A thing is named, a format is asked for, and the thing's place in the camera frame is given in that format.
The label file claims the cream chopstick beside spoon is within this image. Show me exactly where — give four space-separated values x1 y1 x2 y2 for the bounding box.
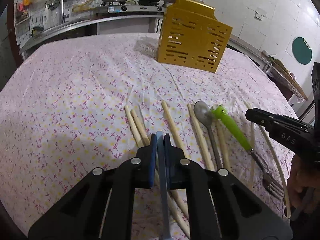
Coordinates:
187 104 215 171

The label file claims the chrome kitchen faucet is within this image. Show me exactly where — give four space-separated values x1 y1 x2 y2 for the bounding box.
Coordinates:
46 0 65 23

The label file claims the yellow perforated utensil holder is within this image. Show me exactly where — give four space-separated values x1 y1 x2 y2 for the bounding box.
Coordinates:
157 0 233 73

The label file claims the cream chopstick centre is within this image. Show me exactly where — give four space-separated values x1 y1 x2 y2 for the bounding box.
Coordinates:
161 100 189 158

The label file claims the gas stove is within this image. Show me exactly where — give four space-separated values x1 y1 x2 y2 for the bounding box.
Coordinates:
94 3 167 14

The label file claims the right hand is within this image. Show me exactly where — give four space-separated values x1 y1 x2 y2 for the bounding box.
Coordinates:
287 154 319 215

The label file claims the blue grey utensil handle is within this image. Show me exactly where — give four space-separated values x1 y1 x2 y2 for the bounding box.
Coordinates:
156 131 172 239

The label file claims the pink floral tablecloth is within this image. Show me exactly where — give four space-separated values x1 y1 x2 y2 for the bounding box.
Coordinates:
1 33 296 233

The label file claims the cream chopstick under fork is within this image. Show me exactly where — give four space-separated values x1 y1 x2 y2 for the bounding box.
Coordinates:
215 120 231 171

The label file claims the cream chopstick far left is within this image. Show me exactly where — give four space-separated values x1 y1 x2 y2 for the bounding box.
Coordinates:
124 105 144 147

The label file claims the green frog handle fork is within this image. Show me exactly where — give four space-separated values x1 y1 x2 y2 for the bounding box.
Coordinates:
211 105 284 199

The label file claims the cream chopstick far right curved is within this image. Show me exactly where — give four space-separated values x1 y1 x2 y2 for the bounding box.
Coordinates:
241 114 291 219

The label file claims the metal spoon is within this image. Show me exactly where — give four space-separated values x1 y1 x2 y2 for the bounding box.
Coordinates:
194 101 223 169

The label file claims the green round wall object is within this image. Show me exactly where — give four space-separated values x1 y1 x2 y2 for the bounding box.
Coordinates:
292 37 312 65

